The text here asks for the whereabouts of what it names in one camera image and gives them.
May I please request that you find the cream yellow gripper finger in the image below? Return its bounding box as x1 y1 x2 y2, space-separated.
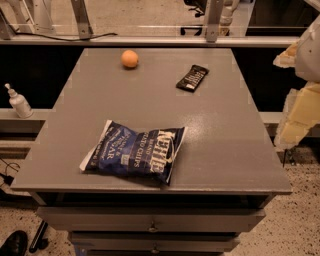
274 82 320 150

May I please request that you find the orange fruit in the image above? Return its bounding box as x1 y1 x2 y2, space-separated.
121 50 139 68

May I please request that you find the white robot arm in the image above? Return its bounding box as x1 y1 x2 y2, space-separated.
273 17 320 150

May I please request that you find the black candy bar wrapper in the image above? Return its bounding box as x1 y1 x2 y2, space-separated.
176 65 209 92

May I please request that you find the blue Kettle chips bag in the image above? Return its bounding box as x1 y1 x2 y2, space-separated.
79 120 187 184

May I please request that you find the grey drawer cabinet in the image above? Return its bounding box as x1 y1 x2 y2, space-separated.
12 48 291 256

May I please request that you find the upper drawer knob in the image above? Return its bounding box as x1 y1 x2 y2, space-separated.
147 222 158 233

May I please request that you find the drawer knob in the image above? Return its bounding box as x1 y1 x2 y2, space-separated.
147 222 158 233
150 246 160 254

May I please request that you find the lower drawer knob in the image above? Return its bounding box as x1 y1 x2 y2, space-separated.
150 246 160 254

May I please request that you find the black bar on floor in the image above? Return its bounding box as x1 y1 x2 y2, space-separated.
29 221 48 253

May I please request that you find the white pump bottle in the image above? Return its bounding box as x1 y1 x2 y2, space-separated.
5 83 33 119

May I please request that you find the black shoe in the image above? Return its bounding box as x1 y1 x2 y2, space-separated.
0 230 28 256

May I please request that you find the metal frame post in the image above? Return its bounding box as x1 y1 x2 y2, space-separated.
204 0 223 43

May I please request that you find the metal frame leg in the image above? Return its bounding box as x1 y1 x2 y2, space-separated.
71 0 93 40

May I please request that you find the black cable on ledge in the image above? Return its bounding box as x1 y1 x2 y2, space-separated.
6 23 118 42

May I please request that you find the black floor cable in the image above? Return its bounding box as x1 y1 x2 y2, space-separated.
0 157 21 188

